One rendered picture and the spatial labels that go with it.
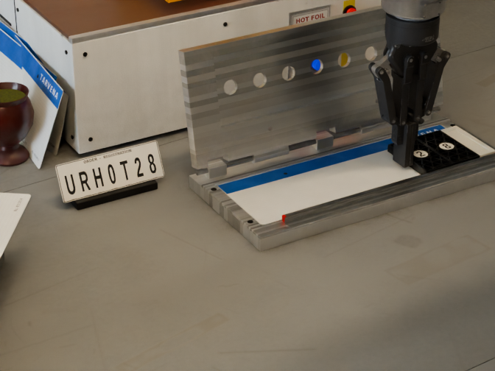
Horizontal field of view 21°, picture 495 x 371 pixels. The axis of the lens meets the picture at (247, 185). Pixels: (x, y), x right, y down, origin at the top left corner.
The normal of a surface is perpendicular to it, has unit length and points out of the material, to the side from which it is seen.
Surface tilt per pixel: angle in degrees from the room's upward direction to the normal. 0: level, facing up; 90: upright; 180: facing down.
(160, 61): 90
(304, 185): 0
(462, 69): 0
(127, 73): 90
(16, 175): 0
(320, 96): 79
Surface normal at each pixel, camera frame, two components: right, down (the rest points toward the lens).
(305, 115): 0.49, 0.24
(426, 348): 0.00, -0.88
